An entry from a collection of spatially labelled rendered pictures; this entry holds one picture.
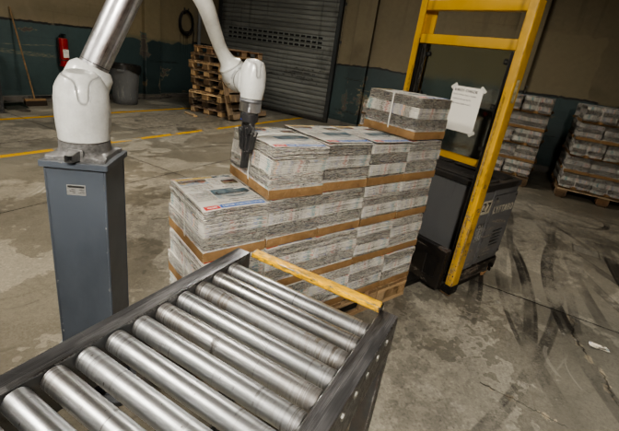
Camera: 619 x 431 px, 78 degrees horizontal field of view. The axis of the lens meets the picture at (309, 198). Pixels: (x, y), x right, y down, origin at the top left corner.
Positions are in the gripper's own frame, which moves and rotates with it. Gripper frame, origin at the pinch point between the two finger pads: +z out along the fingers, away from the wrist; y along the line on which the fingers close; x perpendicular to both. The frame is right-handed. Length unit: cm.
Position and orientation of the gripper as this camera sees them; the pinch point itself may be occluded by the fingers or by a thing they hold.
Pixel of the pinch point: (244, 159)
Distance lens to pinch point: 170.6
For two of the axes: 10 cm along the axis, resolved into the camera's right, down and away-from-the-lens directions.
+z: -1.6, 9.3, 3.3
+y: -6.1, -3.5, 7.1
